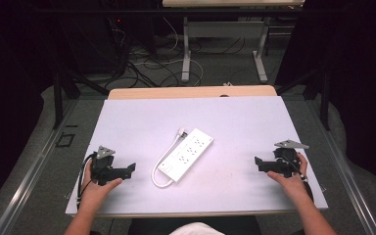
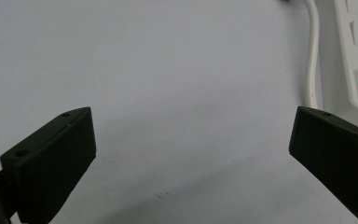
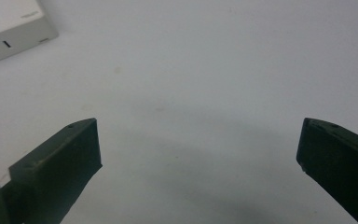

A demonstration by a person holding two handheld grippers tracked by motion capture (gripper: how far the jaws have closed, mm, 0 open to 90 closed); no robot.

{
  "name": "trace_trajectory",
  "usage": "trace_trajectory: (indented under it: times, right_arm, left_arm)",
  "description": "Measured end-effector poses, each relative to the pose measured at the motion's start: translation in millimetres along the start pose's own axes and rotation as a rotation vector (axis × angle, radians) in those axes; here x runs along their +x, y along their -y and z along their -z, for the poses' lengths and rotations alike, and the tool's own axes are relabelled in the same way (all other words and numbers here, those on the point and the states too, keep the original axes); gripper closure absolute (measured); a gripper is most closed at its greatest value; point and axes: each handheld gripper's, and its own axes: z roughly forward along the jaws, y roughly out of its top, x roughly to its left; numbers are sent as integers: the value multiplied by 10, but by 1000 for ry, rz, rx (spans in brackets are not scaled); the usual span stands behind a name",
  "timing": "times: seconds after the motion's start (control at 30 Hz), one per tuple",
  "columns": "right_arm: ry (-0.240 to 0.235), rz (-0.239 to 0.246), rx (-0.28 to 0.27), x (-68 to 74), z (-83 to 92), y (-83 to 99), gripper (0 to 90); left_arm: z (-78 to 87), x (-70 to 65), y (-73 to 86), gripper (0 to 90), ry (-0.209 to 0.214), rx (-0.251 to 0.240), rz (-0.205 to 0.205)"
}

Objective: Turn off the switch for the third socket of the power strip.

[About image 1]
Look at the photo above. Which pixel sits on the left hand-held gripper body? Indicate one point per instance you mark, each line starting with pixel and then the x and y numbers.
pixel 102 164

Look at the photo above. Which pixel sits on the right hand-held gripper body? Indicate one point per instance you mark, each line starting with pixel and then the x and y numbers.
pixel 287 161

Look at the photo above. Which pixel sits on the person's right hand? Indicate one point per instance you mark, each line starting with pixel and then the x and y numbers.
pixel 290 184

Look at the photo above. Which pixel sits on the person's left hand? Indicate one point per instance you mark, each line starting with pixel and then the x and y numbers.
pixel 95 192

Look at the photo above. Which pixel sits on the white power strip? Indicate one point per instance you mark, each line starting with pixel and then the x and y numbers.
pixel 186 155

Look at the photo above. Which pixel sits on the white power plug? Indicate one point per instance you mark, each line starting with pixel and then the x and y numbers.
pixel 181 132

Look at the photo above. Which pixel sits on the black metal stand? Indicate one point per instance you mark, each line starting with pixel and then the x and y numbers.
pixel 58 98
pixel 323 98

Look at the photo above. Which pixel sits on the person's white shirt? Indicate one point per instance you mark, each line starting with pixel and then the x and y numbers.
pixel 197 229

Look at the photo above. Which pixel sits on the black computer tower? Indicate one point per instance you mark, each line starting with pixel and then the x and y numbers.
pixel 91 42

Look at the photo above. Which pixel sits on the black floor socket frame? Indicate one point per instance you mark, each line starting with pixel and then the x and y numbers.
pixel 65 140

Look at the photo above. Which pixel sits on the aluminium rail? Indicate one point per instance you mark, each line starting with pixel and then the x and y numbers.
pixel 23 182
pixel 349 176

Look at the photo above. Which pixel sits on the white metal frame desk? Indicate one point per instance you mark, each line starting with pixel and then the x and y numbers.
pixel 225 29

